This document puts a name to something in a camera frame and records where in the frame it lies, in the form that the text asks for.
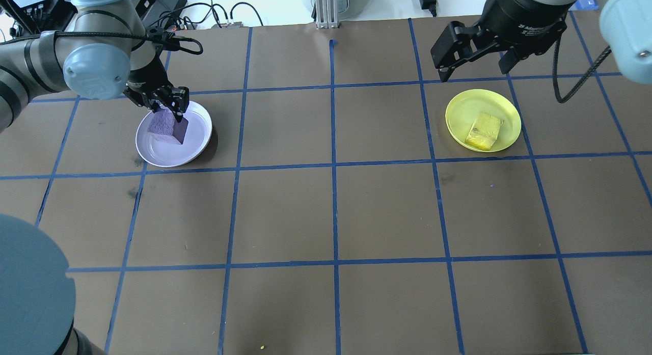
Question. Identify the purple foam block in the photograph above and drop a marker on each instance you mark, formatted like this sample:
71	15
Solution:
165	126

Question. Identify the yellow foam block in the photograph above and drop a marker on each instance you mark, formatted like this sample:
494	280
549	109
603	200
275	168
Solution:
484	131

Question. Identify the purple plastic plate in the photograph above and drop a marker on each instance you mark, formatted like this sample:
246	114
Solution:
196	136

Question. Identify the yellow plastic plate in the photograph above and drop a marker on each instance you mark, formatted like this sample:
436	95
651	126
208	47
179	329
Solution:
461	110

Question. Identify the small metal connector box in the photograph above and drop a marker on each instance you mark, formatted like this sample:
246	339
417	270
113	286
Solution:
229	24

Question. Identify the grey round bin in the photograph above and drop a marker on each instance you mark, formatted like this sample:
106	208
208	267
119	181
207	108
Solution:
351	1

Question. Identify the aluminium profile post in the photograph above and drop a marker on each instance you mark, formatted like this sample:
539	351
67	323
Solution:
327	8

